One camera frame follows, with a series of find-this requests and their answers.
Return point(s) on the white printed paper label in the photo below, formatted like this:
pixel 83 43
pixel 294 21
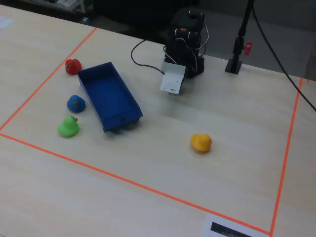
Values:
pixel 209 222

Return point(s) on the blue rubber duck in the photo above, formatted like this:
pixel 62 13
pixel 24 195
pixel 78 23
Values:
pixel 75 105

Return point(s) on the green rubber duck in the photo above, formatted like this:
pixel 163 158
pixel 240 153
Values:
pixel 67 129

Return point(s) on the orange tape line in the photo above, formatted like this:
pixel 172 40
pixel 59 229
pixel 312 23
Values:
pixel 49 78

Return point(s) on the black camera stand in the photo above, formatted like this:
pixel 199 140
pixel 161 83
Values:
pixel 233 66

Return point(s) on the blue plastic box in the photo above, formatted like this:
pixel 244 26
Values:
pixel 108 96

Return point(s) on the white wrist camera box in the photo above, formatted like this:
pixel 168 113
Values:
pixel 171 80

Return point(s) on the red clamp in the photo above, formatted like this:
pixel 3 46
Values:
pixel 247 48

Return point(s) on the red rubber duck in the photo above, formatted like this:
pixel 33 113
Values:
pixel 73 66

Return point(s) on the yellow rubber duck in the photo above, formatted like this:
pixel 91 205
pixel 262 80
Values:
pixel 200 143

